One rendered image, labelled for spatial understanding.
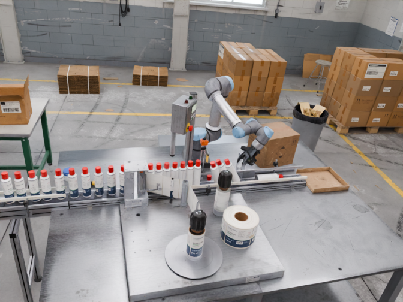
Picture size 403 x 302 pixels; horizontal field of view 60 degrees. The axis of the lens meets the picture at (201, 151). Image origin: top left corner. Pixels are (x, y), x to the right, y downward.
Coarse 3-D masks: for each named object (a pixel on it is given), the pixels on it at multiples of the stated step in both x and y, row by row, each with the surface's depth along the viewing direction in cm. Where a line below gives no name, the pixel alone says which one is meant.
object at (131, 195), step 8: (128, 176) 202; (144, 176) 208; (128, 184) 205; (144, 184) 211; (128, 192) 208; (136, 192) 217; (144, 192) 214; (128, 200) 211; (136, 200) 213; (144, 200) 214
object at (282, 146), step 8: (272, 128) 274; (280, 128) 276; (288, 128) 277; (256, 136) 271; (272, 136) 263; (280, 136) 264; (288, 136) 266; (296, 136) 269; (248, 144) 282; (272, 144) 262; (280, 144) 266; (288, 144) 270; (296, 144) 274; (264, 152) 264; (272, 152) 266; (280, 152) 270; (288, 152) 275; (264, 160) 267; (272, 160) 271; (280, 160) 275; (288, 160) 279
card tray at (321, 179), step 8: (304, 168) 275; (312, 168) 278; (320, 168) 280; (328, 168) 282; (312, 176) 273; (320, 176) 274; (328, 176) 275; (336, 176) 274; (312, 184) 264; (320, 184) 265; (328, 184) 266; (336, 184) 267; (344, 184) 266; (312, 192) 255
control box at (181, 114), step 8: (184, 96) 219; (176, 104) 207; (184, 104) 208; (192, 104) 212; (176, 112) 209; (184, 112) 208; (176, 120) 212; (184, 120) 210; (192, 120) 221; (176, 128) 215; (184, 128) 213
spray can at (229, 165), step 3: (225, 159) 237; (228, 159) 236; (225, 162) 236; (228, 162) 236; (225, 165) 238; (228, 165) 237; (231, 165) 237; (228, 168) 237; (231, 168) 237; (234, 168) 240; (231, 171) 239; (234, 171) 240; (234, 174) 240; (234, 177) 241; (237, 177) 243; (234, 180) 243; (237, 180) 243
